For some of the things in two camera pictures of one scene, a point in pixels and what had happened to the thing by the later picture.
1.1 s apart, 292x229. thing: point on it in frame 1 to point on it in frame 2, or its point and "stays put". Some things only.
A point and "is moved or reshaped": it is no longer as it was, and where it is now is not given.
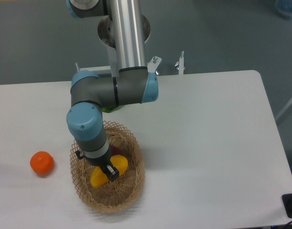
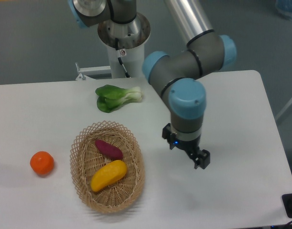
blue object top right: (288, 8) stays put
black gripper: (104, 162) to (203, 160)
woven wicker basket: (121, 193) stays put
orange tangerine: (42, 162) stays put
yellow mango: (99, 178) is moved or reshaped
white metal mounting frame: (151, 67) stays put
